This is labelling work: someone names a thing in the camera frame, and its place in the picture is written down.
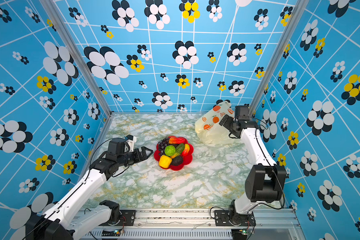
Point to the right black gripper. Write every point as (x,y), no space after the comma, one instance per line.
(227,125)

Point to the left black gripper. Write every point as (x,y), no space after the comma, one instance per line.
(140,158)

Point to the green bumpy fruit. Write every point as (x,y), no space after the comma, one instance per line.
(170,150)

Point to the yellowish plastic bag orange print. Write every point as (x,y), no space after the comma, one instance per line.
(208,129)

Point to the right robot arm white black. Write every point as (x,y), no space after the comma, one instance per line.
(265,182)

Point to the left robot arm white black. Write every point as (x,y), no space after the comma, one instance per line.
(58,222)

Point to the dark purple grapes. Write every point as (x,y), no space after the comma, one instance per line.
(162,145)

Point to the yellow bell pepper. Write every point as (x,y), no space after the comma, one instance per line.
(165,162)

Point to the red chili pepper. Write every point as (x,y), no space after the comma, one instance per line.
(177,140)

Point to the dark avocado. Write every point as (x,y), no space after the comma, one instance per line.
(177,161)

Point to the green cucumber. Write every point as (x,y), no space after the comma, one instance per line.
(178,151)

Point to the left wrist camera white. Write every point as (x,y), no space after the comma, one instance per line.
(131,140)

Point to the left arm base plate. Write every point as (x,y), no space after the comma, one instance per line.
(129,217)

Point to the aluminium front rail frame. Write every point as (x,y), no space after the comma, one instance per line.
(199,224)

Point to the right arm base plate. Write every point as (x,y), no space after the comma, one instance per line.
(224,218)

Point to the right corner aluminium post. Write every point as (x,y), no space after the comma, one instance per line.
(277,54)

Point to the corner aluminium post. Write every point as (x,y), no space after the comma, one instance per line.
(277,54)
(68,40)

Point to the left corner aluminium post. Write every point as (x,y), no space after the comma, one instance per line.
(68,40)

